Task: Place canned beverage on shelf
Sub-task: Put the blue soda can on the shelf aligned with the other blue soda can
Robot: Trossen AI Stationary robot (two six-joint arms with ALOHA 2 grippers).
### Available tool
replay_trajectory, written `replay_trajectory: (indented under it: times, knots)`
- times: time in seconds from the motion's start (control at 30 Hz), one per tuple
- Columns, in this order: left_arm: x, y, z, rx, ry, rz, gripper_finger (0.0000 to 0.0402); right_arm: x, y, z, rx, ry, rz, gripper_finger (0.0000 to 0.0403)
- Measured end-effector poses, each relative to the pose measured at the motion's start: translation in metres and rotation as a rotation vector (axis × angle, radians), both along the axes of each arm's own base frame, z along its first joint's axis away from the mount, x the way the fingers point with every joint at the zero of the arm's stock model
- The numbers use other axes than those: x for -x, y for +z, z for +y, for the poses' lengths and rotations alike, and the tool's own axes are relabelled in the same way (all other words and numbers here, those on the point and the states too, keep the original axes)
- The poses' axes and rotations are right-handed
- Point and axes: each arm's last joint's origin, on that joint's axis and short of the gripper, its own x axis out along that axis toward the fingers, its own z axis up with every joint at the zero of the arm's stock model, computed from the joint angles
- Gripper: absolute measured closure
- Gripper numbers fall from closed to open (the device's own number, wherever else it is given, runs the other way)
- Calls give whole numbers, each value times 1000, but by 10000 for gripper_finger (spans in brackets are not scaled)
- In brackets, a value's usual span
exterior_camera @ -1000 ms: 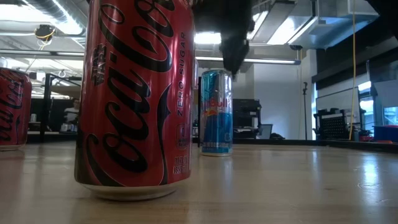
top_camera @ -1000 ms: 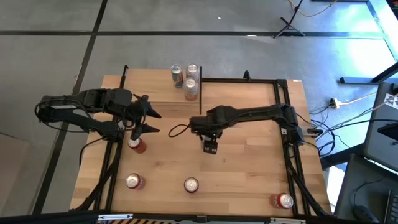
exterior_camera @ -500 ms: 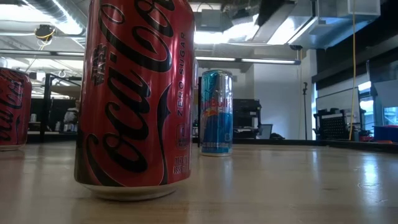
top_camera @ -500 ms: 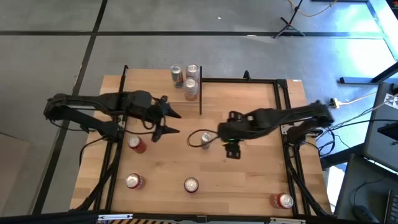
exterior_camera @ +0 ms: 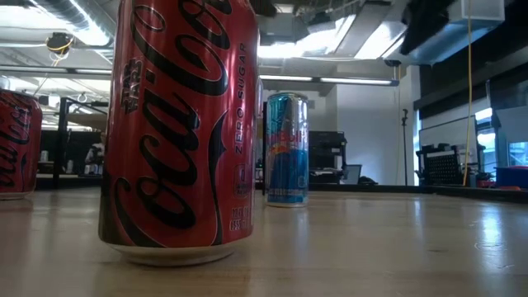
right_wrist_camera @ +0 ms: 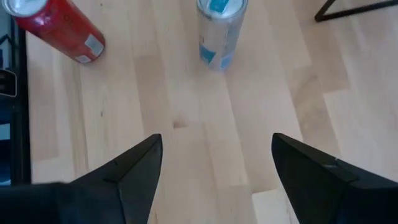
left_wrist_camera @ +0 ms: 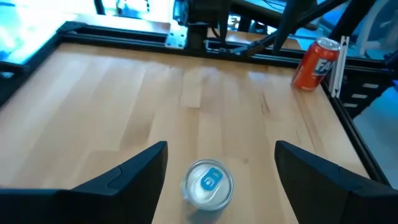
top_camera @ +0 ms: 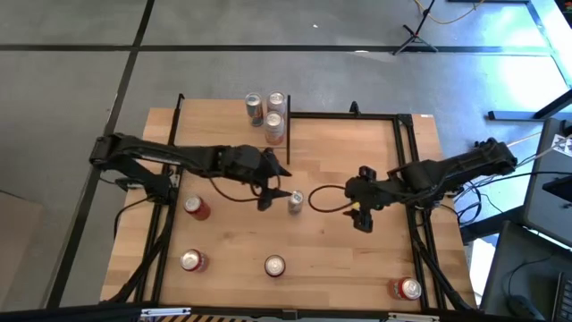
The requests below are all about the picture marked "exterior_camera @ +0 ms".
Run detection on black tripod stand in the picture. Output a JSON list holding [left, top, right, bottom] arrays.
[[400, 107, 410, 186]]

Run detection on blue silver Red Bull can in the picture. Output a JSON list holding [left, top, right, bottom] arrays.
[[263, 91, 310, 209]]

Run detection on red Coca-Cola Zero can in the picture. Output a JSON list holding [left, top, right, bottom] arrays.
[[0, 88, 44, 202], [97, 0, 261, 267]]

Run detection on grey laptop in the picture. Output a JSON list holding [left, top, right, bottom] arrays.
[[341, 163, 364, 186]]

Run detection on black yellow cable reel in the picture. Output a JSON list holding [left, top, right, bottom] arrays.
[[44, 31, 76, 57]]

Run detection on silver ventilation duct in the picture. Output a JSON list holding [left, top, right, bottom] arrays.
[[31, 0, 119, 47]]

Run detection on person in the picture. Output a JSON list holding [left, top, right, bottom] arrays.
[[83, 130, 107, 177]]

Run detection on wooden shelf with black legs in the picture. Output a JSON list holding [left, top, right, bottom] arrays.
[[52, 97, 270, 196]]

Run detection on blue grey ceiling duct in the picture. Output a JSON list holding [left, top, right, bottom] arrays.
[[385, 18, 498, 68]]

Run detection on grey ceiling unit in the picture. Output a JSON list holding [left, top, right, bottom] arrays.
[[258, 14, 299, 45]]

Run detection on blue bin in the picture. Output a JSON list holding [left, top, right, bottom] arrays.
[[493, 165, 528, 190]]

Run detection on black pegboard cart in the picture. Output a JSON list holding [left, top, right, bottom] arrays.
[[415, 142, 469, 187]]

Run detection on long ceiling light fixture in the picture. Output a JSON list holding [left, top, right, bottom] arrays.
[[258, 73, 400, 87], [0, 64, 113, 78]]

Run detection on white ceiling box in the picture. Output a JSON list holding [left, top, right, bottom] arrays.
[[448, 0, 507, 22]]

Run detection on black equipment rack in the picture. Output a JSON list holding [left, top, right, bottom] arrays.
[[308, 130, 348, 186]]

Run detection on white board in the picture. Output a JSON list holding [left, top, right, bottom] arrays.
[[417, 115, 480, 150]]

